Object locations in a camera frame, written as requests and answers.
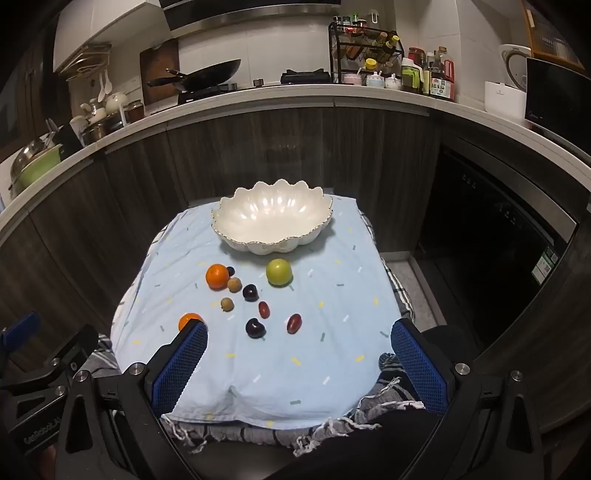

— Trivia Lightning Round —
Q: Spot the large soy sauce bottle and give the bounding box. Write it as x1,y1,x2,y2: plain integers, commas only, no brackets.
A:
429,46,456,101

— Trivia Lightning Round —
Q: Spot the wooden cutting board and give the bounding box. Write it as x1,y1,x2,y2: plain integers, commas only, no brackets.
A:
140,38,181,107

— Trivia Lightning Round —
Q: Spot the green basin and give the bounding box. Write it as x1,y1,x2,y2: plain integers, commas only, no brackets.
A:
16,144,63,188

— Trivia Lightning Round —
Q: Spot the black built-in dishwasher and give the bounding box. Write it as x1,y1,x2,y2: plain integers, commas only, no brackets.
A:
416,143,580,352

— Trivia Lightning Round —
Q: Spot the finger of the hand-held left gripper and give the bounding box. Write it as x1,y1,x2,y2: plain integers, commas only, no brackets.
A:
0,313,42,356
9,325,100,408

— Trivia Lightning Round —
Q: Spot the steel range hood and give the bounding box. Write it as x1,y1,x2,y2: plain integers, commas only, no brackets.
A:
159,0,342,28

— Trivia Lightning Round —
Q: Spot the white rice cooker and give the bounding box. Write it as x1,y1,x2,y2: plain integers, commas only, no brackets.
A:
499,44,533,90

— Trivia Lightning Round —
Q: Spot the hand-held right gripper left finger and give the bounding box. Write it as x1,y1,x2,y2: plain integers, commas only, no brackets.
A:
55,320,209,480

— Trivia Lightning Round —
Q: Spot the green oil dispenser bottle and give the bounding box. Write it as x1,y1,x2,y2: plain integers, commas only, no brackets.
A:
401,58,424,94

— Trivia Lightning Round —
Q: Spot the white scalloped ceramic bowl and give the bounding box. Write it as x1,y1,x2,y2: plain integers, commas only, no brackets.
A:
211,181,334,256

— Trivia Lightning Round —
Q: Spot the black wire spice rack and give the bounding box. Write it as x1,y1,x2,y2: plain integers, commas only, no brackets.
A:
328,21,402,84

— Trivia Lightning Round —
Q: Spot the light blue printed cloth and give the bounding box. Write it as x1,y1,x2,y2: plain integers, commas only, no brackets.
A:
110,194,414,430

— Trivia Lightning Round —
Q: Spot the black gas stove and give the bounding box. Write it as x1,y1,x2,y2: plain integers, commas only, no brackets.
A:
177,68,332,105

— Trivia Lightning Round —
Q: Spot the hanging wall calendar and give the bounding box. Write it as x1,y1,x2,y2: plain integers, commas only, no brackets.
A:
522,0,585,70

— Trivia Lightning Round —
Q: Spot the black microwave oven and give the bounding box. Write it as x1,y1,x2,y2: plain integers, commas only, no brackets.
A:
524,56,591,144

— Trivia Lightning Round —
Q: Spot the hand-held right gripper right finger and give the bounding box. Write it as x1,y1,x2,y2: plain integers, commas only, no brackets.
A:
390,318,546,480

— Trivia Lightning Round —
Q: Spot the steel mixing bowl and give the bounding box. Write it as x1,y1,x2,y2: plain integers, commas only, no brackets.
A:
9,138,47,188

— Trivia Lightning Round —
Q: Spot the black wok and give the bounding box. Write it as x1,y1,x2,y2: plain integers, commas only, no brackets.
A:
147,59,242,92

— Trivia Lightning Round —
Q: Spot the steel cooking pot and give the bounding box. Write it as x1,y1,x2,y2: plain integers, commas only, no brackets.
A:
82,113,124,145

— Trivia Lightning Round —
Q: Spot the white wall cabinet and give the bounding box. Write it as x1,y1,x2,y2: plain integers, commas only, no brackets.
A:
53,0,162,72

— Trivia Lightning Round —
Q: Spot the green apple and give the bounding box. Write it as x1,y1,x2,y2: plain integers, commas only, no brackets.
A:
266,258,293,287

